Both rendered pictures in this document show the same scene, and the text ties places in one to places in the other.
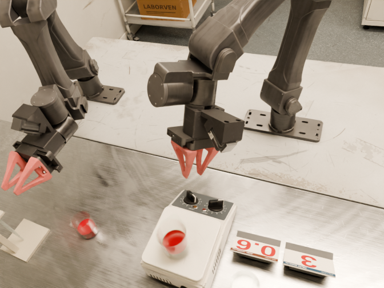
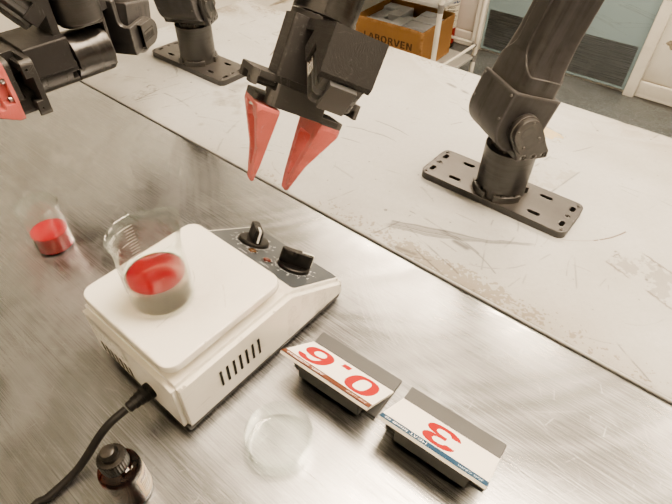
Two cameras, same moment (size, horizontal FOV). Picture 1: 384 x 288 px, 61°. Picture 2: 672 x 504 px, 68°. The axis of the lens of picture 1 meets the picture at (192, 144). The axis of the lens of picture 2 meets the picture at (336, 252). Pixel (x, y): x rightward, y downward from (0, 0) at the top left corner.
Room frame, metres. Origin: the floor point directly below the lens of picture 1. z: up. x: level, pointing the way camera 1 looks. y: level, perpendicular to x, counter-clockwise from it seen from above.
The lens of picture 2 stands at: (0.01, -0.11, 1.30)
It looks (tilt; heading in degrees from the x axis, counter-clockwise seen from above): 44 degrees down; 9
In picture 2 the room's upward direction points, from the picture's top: 1 degrees clockwise
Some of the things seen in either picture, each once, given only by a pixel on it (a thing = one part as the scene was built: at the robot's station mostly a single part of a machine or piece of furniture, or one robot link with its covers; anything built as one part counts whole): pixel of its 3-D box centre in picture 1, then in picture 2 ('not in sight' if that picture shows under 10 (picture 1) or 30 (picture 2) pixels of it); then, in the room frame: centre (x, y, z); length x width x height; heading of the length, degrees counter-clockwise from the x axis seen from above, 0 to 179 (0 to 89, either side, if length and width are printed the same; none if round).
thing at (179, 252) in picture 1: (174, 238); (156, 263); (0.25, 0.06, 1.02); 0.06 x 0.05 x 0.08; 160
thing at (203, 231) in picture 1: (182, 240); (183, 288); (0.27, 0.05, 0.98); 0.12 x 0.12 x 0.01; 60
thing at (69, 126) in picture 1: (60, 127); (84, 46); (0.57, 0.29, 1.05); 0.07 x 0.06 x 0.07; 148
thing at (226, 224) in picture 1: (190, 238); (214, 304); (0.29, 0.04, 0.94); 0.22 x 0.13 x 0.08; 150
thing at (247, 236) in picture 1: (256, 245); (342, 367); (0.25, -0.08, 0.92); 0.09 x 0.06 x 0.04; 63
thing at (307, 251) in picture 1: (308, 258); (444, 432); (0.21, -0.17, 0.92); 0.09 x 0.06 x 0.04; 63
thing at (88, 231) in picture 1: (84, 225); (46, 225); (0.37, 0.27, 0.93); 0.04 x 0.04 x 0.06
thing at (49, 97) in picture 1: (59, 106); (95, 7); (0.61, 0.28, 1.08); 0.12 x 0.09 x 0.12; 177
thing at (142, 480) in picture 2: not in sight; (120, 471); (0.13, 0.06, 0.93); 0.03 x 0.03 x 0.07
